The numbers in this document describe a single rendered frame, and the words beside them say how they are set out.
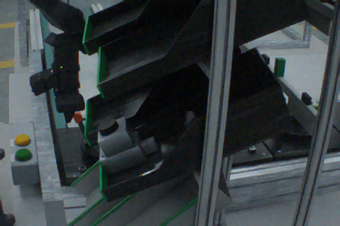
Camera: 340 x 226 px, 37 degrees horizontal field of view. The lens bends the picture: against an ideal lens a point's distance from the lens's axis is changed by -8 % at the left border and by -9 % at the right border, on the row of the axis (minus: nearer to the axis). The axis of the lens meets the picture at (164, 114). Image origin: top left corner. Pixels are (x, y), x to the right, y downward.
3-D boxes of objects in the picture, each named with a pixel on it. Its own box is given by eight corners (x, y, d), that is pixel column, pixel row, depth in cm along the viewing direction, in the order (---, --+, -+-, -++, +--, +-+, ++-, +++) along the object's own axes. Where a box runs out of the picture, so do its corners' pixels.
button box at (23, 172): (13, 186, 122) (10, 164, 119) (11, 142, 140) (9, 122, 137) (40, 183, 124) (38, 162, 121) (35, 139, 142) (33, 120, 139)
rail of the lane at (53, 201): (48, 235, 113) (42, 198, 108) (29, 74, 188) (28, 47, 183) (71, 233, 115) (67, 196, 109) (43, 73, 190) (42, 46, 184)
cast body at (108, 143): (108, 176, 79) (86, 139, 75) (108, 160, 83) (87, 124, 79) (160, 156, 78) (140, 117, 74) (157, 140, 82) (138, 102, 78)
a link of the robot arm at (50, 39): (54, 38, 105) (90, 28, 110) (41, 31, 109) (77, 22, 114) (54, 68, 108) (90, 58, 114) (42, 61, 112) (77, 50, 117)
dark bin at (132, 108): (90, 148, 86) (70, 111, 83) (92, 110, 98) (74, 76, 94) (252, 82, 83) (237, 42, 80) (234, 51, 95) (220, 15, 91)
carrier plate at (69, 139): (67, 189, 115) (67, 181, 114) (57, 135, 135) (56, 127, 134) (172, 178, 121) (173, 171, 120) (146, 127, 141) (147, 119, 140)
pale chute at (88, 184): (86, 237, 95) (68, 225, 94) (86, 196, 107) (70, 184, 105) (201, 149, 88) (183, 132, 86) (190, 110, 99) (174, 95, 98)
